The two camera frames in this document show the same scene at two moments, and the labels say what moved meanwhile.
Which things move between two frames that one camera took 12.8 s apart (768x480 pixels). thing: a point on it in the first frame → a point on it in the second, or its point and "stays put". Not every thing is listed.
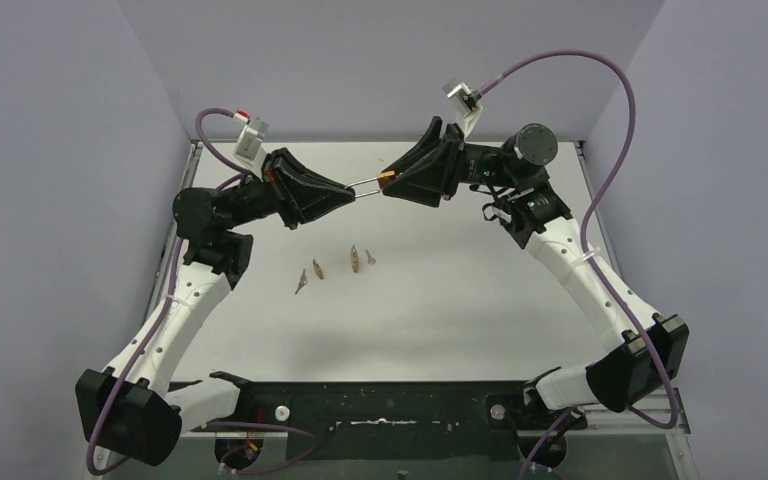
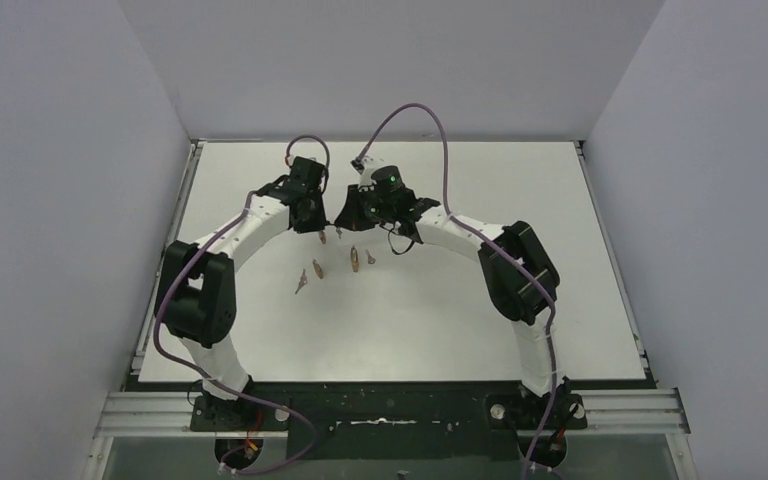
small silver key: (303, 281) stays put
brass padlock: (318, 268) stays put
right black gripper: (427, 183) → (353, 218)
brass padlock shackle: (355, 259) stays put
